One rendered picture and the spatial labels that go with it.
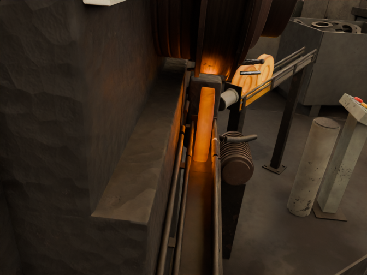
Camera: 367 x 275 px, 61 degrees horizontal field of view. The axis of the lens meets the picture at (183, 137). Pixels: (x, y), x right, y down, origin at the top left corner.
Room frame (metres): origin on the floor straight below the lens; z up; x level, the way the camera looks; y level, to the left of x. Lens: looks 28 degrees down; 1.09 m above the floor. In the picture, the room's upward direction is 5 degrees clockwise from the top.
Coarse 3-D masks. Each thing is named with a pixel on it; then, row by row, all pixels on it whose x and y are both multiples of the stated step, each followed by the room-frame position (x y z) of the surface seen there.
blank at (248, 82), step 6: (240, 66) 1.19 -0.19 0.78; (246, 66) 1.18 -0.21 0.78; (252, 66) 1.20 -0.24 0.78; (234, 78) 1.15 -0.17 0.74; (240, 78) 1.14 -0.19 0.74; (246, 78) 1.18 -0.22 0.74; (252, 78) 1.22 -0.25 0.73; (234, 84) 1.14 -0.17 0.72; (240, 84) 1.14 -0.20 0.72; (246, 84) 1.23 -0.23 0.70; (252, 84) 1.23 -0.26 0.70; (246, 90) 1.21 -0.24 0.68
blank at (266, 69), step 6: (264, 54) 1.34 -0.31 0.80; (270, 60) 1.33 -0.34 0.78; (258, 66) 1.27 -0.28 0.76; (264, 66) 1.29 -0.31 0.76; (270, 66) 1.34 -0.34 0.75; (264, 72) 1.35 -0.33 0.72; (270, 72) 1.35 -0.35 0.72; (258, 78) 1.26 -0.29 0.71; (264, 78) 1.34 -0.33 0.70; (258, 84) 1.27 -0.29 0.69
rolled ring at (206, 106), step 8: (208, 88) 0.71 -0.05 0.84; (200, 96) 0.67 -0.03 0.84; (208, 96) 0.67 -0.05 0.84; (200, 104) 0.65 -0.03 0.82; (208, 104) 0.65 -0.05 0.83; (200, 112) 0.63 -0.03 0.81; (208, 112) 0.63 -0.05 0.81; (200, 120) 0.62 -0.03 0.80; (208, 120) 0.62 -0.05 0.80; (200, 128) 0.62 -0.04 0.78; (208, 128) 0.62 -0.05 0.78; (200, 136) 0.61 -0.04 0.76; (208, 136) 0.61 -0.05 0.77; (200, 144) 0.61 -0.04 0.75; (208, 144) 0.61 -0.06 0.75; (200, 152) 0.61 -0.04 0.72; (208, 152) 0.62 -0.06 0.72; (200, 160) 0.64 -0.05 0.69
